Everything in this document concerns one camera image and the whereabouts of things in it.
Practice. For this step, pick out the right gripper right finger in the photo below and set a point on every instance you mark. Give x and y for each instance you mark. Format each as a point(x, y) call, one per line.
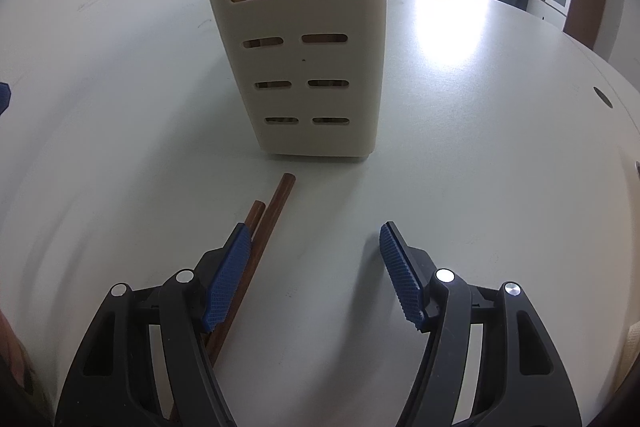
point(521, 381)

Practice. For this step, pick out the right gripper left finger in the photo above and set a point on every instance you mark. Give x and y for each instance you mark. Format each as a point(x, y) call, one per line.
point(111, 379)

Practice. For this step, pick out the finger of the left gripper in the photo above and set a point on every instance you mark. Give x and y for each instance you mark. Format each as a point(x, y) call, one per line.
point(5, 96)

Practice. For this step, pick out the dark brown chopstick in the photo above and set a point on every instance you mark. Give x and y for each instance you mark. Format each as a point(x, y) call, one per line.
point(254, 216)

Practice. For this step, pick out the person right hand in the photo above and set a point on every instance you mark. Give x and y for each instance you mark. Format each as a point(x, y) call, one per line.
point(17, 383)

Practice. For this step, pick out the white slotted utensil holder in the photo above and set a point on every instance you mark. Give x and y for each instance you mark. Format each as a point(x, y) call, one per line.
point(309, 71)

